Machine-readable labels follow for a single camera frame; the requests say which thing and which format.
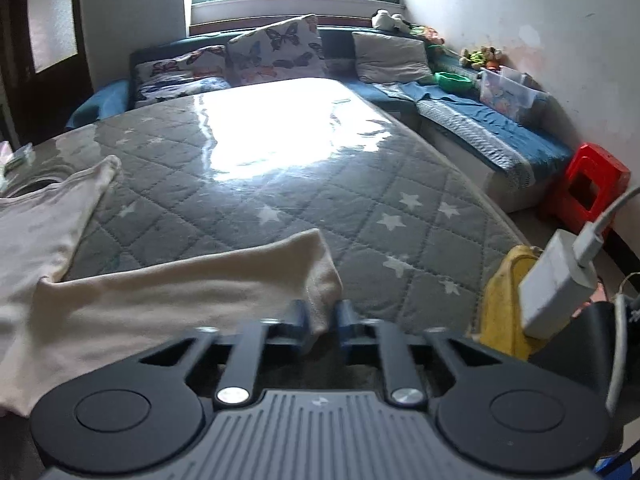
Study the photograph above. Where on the flat blue packet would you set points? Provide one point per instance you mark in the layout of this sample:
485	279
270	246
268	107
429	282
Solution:
20	156

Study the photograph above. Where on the large butterfly print pillow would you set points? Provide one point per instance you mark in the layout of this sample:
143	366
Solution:
280	50

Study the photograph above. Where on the plain grey pillow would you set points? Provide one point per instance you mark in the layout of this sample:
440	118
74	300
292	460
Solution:
390	57

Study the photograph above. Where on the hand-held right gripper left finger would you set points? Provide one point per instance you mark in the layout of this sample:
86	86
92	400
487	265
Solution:
303	325

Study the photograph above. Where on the blue quilted sofa throw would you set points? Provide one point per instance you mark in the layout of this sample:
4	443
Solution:
520	140

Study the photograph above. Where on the cream long-sleeve shirt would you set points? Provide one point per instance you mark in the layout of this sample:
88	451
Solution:
150	305

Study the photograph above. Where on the dark wooden door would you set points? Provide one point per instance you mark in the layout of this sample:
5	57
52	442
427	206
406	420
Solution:
50	15

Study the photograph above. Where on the built-in round cooktop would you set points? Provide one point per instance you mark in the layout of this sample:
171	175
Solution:
35	185

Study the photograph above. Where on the blue and white print pillow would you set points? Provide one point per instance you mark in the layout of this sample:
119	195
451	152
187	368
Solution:
175	91

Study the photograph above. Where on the clear plastic storage box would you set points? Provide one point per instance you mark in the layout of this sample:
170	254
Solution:
510	92

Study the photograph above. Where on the white power adapter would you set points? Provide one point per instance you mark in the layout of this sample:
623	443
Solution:
555	285

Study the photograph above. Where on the red plastic stool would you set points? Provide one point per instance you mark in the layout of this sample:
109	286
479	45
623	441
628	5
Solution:
600	170

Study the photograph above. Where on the pile of small plush toys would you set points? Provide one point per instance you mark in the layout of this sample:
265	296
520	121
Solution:
480	57

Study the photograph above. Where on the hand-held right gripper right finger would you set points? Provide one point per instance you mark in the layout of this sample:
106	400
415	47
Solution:
344	322

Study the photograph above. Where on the blue corner sofa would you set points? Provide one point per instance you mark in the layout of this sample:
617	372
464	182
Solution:
340	42

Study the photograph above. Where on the orange and green plush toy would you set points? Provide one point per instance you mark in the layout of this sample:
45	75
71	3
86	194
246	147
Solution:
431	35

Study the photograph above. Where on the yellow cloth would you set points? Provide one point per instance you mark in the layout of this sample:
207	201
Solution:
505	300

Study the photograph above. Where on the small butterfly print pillow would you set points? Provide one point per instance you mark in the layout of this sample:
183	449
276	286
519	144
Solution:
185	62

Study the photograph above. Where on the white plush toy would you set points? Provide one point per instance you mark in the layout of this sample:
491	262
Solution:
389	20

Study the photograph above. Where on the green plastic bowl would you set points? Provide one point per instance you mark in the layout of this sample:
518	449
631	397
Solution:
452	82

